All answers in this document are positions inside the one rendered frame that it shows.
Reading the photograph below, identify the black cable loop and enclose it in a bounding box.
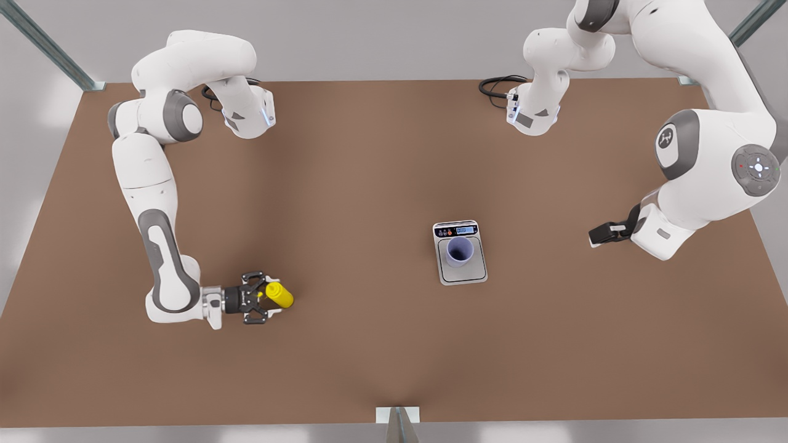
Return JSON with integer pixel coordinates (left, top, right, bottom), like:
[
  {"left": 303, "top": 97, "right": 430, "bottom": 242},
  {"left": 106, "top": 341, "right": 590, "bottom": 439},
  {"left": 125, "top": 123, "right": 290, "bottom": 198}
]
[
  {"left": 201, "top": 78, "right": 262, "bottom": 113},
  {"left": 478, "top": 75, "right": 531, "bottom": 110}
]

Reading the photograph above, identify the silver frame post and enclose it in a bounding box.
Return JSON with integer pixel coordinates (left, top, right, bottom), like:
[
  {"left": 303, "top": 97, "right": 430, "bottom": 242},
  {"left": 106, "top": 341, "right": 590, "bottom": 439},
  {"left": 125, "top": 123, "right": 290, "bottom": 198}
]
[
  {"left": 0, "top": 0, "right": 106, "bottom": 92},
  {"left": 677, "top": 0, "right": 788, "bottom": 86},
  {"left": 376, "top": 406, "right": 421, "bottom": 443}
]

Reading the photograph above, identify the grey digital kitchen scale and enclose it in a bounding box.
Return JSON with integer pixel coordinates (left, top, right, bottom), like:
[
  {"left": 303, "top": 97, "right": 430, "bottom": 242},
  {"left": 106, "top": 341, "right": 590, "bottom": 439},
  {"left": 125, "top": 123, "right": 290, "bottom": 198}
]
[{"left": 432, "top": 220, "right": 489, "bottom": 287}]

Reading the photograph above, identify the lavender cup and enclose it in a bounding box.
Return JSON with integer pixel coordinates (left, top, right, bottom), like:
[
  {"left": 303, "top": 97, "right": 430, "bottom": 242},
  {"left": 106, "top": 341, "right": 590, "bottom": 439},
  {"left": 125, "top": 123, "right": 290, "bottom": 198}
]
[{"left": 446, "top": 236, "right": 475, "bottom": 269}]

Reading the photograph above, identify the yellow sauce bottle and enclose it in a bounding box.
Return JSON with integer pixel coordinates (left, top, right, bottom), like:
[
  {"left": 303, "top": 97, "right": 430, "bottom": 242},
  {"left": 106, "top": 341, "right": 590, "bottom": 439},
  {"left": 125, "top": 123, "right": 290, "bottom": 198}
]
[{"left": 265, "top": 281, "right": 295, "bottom": 309}]

